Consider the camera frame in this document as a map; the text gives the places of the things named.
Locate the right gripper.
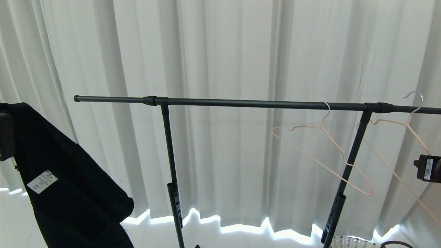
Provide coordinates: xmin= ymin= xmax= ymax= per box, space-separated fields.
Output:
xmin=413 ymin=154 xmax=441 ymax=183

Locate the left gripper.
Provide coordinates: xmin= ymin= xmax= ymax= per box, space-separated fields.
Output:
xmin=0 ymin=111 xmax=16 ymax=162

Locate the pink clothes hanger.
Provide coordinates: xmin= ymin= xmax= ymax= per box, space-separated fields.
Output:
xmin=358 ymin=91 xmax=441 ymax=225
xmin=272 ymin=102 xmax=375 ymax=196

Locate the black short-sleeved shirt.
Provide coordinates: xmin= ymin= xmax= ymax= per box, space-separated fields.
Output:
xmin=6 ymin=102 xmax=135 ymax=248

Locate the white laundry basket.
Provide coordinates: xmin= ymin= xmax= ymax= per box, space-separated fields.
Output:
xmin=330 ymin=235 xmax=414 ymax=248

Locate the black clothes rack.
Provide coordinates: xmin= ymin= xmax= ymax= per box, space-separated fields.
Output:
xmin=73 ymin=95 xmax=441 ymax=248

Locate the white curtain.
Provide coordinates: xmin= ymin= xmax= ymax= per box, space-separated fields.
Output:
xmin=0 ymin=0 xmax=441 ymax=243

